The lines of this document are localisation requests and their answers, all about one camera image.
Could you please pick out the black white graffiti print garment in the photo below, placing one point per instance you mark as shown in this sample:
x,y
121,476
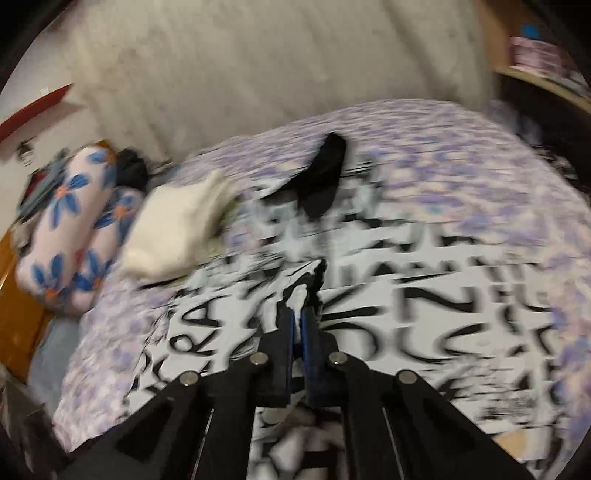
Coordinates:
x,y
471,318

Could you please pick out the purple floral fleece bedspread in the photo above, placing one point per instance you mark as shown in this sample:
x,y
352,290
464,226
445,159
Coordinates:
x,y
443,164

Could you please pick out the grey curtain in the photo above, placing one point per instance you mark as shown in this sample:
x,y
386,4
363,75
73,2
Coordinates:
x,y
171,77

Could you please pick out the dark folded clothes pile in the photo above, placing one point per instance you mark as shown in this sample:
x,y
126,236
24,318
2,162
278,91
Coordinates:
x,y
131,170

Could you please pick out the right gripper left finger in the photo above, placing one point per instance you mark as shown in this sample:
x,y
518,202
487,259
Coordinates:
x,y
273,377

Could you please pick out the folded cream white garment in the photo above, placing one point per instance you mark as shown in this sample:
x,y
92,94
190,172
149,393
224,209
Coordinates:
x,y
174,227

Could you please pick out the wooden bookshelf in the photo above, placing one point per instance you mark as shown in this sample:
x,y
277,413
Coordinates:
x,y
500,20

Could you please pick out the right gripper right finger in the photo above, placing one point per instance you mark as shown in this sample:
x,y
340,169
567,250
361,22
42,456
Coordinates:
x,y
316,346

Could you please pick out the blue flower folded blanket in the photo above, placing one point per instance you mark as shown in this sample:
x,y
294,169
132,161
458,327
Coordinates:
x,y
79,233

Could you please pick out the pink boxes on shelf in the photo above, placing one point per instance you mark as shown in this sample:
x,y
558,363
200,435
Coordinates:
x,y
536,56

